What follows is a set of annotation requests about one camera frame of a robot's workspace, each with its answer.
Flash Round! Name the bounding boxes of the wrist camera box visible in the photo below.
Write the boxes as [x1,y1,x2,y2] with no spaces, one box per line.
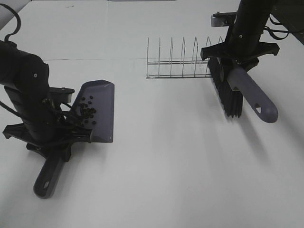
[210,12,237,27]
[50,87,75,104]

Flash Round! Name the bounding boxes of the purple plastic dustpan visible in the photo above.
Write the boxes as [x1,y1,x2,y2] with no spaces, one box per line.
[33,80,114,199]

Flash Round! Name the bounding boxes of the pile of coffee beans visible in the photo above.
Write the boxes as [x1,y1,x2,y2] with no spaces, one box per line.
[78,95,97,126]

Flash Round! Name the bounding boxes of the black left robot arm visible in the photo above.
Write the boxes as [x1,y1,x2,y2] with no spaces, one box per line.
[0,41,89,162]

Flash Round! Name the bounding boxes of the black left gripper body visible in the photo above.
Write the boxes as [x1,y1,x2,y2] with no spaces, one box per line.
[3,118,93,162]

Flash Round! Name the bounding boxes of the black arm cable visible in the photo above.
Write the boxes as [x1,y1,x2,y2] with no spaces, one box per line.
[0,3,22,43]
[262,13,304,40]

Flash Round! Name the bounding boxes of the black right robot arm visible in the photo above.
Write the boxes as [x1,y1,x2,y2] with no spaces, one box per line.
[200,0,280,71]

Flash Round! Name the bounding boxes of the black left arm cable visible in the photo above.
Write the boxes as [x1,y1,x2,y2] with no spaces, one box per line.
[0,3,22,43]

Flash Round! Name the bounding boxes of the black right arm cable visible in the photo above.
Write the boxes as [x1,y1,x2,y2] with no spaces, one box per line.
[262,13,304,40]

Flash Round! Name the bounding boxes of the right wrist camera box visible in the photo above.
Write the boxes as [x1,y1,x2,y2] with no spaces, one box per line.
[210,12,237,27]

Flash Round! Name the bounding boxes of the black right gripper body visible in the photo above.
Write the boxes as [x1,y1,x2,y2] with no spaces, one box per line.
[200,41,280,71]

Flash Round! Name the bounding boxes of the purple brush black bristles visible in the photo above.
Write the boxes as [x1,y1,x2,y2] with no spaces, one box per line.
[208,57,278,123]

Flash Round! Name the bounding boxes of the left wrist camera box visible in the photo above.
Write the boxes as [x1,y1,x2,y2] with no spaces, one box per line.
[50,87,75,104]

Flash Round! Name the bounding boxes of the metal wire rack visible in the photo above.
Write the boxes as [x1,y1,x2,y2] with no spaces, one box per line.
[145,37,212,79]

